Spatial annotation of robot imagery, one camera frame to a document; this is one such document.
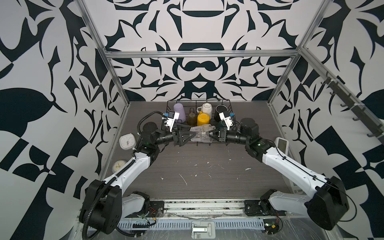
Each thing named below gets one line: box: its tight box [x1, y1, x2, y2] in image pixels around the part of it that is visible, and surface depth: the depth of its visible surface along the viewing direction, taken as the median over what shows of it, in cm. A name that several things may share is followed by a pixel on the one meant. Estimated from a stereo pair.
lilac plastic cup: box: [173, 103, 186, 124], surface depth 100 cm
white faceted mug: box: [196, 102, 213, 120], surface depth 102 cm
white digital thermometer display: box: [274, 137, 289, 155], surface depth 95 cm
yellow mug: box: [197, 111, 211, 126], surface depth 98 cm
